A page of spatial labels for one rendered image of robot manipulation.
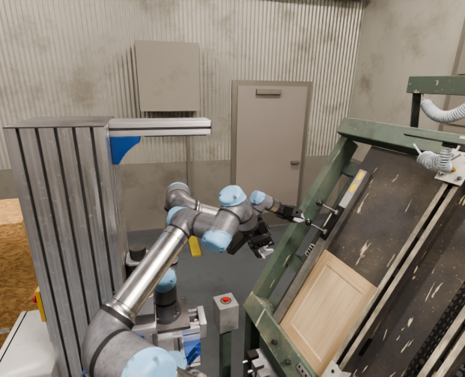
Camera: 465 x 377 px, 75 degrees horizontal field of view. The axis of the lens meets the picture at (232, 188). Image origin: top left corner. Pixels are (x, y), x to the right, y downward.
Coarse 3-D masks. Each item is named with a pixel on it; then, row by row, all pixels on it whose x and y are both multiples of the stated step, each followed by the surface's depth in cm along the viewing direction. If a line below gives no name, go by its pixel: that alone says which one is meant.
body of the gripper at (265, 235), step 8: (256, 224) 97; (264, 224) 99; (248, 232) 97; (256, 232) 101; (264, 232) 101; (248, 240) 102; (256, 240) 101; (264, 240) 101; (272, 240) 102; (256, 248) 104
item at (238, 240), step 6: (234, 234) 105; (240, 234) 102; (246, 234) 99; (234, 240) 103; (240, 240) 101; (246, 240) 101; (228, 246) 104; (234, 246) 102; (240, 246) 102; (228, 252) 103; (234, 252) 104
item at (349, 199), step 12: (360, 180) 159; (348, 192) 162; (360, 192) 161; (348, 204) 160; (336, 228) 162; (324, 240) 163; (312, 252) 166; (312, 264) 164; (300, 276) 166; (300, 288) 166; (288, 300) 167; (276, 312) 170
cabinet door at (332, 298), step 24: (336, 264) 154; (312, 288) 160; (336, 288) 149; (360, 288) 139; (288, 312) 166; (312, 312) 154; (336, 312) 144; (360, 312) 134; (288, 336) 160; (312, 336) 149; (336, 336) 139; (312, 360) 144
